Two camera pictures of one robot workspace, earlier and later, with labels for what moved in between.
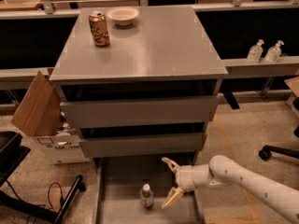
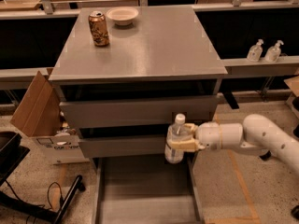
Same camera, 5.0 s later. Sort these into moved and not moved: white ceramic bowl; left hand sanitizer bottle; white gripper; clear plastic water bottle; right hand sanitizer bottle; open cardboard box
Moved: clear plastic water bottle; white gripper
Not moved: right hand sanitizer bottle; white ceramic bowl; open cardboard box; left hand sanitizer bottle
